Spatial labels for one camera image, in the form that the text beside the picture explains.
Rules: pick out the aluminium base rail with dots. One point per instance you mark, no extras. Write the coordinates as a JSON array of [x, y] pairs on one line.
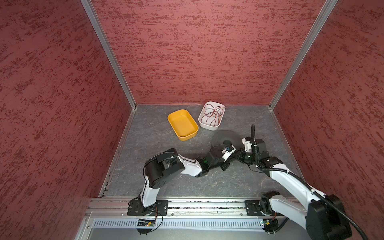
[[177, 208]]

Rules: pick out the yellow plastic tray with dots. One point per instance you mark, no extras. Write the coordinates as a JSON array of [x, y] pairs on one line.
[[183, 125]]

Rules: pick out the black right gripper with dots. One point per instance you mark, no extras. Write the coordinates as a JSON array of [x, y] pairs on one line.
[[240, 155]]

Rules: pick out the aluminium corner post left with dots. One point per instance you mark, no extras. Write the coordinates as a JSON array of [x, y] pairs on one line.
[[97, 26]]

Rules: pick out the right small circuit board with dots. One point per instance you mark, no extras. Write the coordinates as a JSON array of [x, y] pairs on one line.
[[270, 226]]

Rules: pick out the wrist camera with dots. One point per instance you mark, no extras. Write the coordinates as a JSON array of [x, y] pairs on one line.
[[227, 152], [254, 146]]

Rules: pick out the white plastic tray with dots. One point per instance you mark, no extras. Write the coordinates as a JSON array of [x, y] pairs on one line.
[[211, 115]]

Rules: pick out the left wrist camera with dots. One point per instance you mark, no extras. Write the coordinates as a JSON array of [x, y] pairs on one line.
[[227, 152]]

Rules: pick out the grey perforated cable spool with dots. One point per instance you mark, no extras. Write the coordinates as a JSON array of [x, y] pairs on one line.
[[222, 136]]

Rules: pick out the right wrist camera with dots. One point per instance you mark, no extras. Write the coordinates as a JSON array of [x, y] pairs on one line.
[[254, 146]]

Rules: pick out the small circuit board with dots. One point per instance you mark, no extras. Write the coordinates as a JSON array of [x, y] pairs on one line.
[[270, 226], [145, 226]]

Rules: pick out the aluminium corner post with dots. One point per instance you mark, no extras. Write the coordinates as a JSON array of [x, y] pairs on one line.
[[317, 26], [97, 26]]

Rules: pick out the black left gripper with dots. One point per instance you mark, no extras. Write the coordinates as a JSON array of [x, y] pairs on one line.
[[225, 166]]

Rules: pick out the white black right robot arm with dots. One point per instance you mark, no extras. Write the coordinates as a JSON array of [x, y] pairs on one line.
[[322, 216]]

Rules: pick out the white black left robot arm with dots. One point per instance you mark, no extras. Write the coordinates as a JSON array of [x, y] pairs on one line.
[[163, 167]]

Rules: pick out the left small circuit board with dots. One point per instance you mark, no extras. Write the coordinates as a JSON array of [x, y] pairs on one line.
[[145, 226]]

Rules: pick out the aluminium corner post right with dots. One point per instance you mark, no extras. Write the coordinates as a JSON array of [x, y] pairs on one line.
[[317, 26]]

